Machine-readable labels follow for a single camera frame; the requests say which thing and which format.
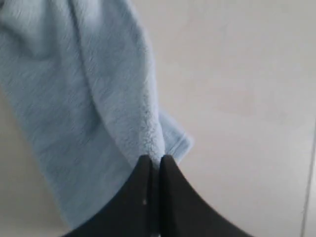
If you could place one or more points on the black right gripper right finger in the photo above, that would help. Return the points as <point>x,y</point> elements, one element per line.
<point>183,213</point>

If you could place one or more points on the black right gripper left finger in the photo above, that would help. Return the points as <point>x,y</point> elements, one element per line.
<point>128,213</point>

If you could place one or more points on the light blue terry towel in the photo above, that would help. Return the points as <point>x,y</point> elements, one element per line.
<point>80,78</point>

